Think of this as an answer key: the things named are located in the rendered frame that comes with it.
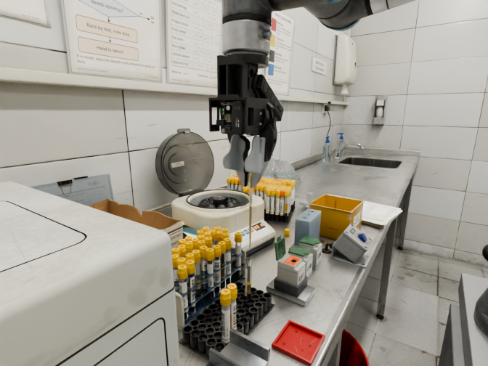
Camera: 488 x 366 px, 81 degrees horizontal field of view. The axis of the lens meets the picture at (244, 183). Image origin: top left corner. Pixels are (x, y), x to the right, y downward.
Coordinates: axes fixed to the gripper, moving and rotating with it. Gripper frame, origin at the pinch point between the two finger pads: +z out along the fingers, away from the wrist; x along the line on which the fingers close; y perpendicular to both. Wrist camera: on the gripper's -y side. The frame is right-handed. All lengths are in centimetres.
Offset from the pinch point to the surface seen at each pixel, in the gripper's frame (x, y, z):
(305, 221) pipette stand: 1.2, -25.5, 16.2
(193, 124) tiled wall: -51, -40, -7
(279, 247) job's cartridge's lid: 2.6, -7.9, 16.0
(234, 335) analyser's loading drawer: 5.8, 13.3, 20.5
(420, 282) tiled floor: 33, -193, 112
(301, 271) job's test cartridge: 7.5, -7.8, 19.8
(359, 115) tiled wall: -36, -249, -9
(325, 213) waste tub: 2.1, -39.7, 17.9
